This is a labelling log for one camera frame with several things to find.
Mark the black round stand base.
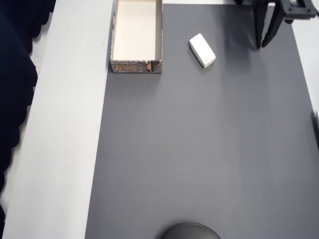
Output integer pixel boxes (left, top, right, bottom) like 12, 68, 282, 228
160, 222, 222, 239

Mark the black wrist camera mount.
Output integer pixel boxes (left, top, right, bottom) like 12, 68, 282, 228
280, 0, 318, 24

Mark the patterned cardboard box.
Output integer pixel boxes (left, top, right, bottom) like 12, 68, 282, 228
110, 0, 163, 74

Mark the white rectangular block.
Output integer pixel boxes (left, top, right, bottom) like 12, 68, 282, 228
188, 33, 216, 69

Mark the dark blue curtain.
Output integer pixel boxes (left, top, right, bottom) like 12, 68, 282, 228
0, 0, 57, 222

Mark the grey table mat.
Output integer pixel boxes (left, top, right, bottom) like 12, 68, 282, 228
84, 3, 319, 239

